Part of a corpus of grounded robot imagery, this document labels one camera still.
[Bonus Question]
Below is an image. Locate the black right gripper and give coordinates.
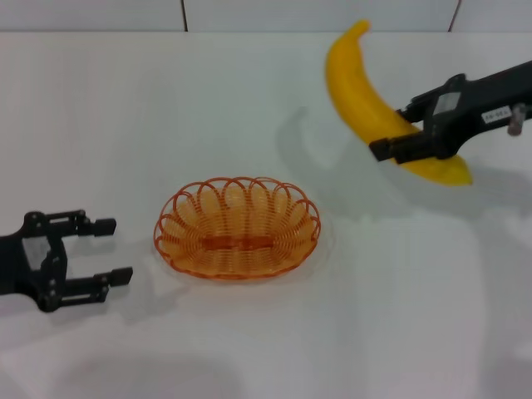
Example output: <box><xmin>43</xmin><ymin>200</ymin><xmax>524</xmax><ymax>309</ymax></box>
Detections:
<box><xmin>368</xmin><ymin>59</ymin><xmax>532</xmax><ymax>165</ymax></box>

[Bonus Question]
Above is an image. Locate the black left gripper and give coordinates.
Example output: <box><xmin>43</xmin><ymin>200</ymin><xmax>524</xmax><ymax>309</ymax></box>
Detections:
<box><xmin>0</xmin><ymin>209</ymin><xmax>135</xmax><ymax>314</ymax></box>

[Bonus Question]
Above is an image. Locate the yellow banana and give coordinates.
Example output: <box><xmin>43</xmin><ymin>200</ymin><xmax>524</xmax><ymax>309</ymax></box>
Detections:
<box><xmin>324</xmin><ymin>19</ymin><xmax>474</xmax><ymax>187</ymax></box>

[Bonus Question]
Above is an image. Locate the orange wire basket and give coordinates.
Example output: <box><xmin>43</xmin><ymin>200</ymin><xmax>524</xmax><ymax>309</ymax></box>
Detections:
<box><xmin>153</xmin><ymin>176</ymin><xmax>323</xmax><ymax>283</ymax></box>

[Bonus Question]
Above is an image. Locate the metal right gripper connector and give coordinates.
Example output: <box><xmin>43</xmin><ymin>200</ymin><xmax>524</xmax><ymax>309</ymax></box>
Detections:
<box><xmin>507</xmin><ymin>104</ymin><xmax>527</xmax><ymax>136</ymax></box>

